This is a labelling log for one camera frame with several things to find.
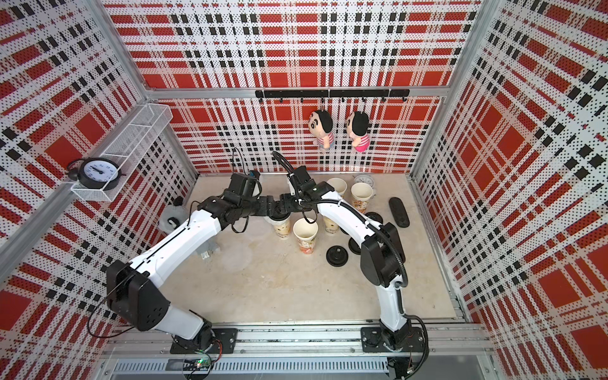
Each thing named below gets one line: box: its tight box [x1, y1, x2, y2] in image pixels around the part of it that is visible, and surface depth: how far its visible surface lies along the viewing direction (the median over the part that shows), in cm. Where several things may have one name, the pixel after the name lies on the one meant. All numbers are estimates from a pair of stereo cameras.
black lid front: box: [325, 245, 350, 268], surface depth 93 cm
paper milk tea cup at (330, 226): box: [323, 215, 340, 235], surface depth 95 cm
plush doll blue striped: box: [307, 109, 335, 150], surface depth 96 cm
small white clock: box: [352, 174, 375, 190], surface depth 117 cm
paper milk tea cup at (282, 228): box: [272, 216, 292, 240], surface depth 92 cm
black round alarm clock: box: [67, 156, 126, 191], surface depth 65 cm
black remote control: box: [388, 197, 411, 228], surface depth 108 cm
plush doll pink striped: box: [345, 110, 370, 152], surface depth 97 cm
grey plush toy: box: [157, 195, 190, 235], surface depth 83 cm
